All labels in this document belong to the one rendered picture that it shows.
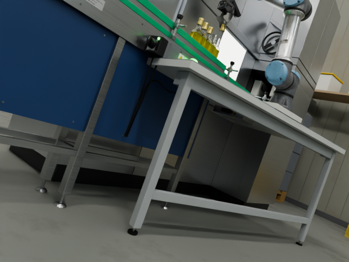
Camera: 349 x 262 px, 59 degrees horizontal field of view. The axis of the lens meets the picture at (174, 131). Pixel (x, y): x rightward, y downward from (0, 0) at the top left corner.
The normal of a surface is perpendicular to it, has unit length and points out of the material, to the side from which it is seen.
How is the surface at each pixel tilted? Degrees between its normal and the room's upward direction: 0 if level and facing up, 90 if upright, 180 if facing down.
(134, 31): 90
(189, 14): 90
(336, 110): 90
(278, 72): 98
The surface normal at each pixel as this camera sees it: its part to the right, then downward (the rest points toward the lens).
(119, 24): 0.74, 0.27
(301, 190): -0.73, -0.26
